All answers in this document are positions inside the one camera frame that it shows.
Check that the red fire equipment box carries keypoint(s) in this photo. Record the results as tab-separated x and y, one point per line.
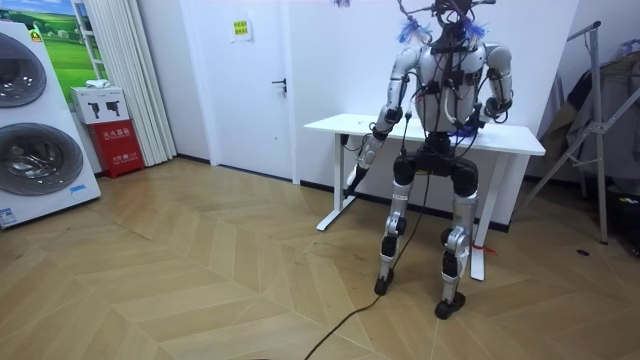
117	147

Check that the white washing machine tower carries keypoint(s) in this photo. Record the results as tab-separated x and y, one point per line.
45	150

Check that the white cardboard box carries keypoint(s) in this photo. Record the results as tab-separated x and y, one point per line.
100	105

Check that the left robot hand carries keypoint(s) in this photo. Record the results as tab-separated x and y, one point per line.
355	180

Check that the blue cloth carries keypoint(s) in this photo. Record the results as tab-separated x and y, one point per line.
465	132

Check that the white door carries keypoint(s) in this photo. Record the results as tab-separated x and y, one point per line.
245	100

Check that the yellow paper door sign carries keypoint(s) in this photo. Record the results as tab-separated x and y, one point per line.
241	29

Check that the black bin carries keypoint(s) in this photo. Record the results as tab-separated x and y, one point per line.
625	220

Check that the green landscape wall poster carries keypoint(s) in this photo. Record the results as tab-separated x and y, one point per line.
65	55

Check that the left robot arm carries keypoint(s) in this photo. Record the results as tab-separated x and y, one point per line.
397	85

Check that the grey metal clothes rack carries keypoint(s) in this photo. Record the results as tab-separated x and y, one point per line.
597	130

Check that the small white cloth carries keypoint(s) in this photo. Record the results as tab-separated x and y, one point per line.
97	84

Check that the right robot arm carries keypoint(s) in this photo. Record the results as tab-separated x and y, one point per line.
500	65

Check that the white desk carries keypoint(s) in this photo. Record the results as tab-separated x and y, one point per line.
510	137

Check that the robot legs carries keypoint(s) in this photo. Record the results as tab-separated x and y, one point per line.
465	210

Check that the grey hanging garment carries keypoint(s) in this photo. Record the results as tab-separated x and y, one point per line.
617	100

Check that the white curtain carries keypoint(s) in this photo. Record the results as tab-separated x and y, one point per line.
135	85

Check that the robot body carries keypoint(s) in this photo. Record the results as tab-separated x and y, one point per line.
450	95

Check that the white ladder shelf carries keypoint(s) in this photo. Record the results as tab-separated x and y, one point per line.
89	45

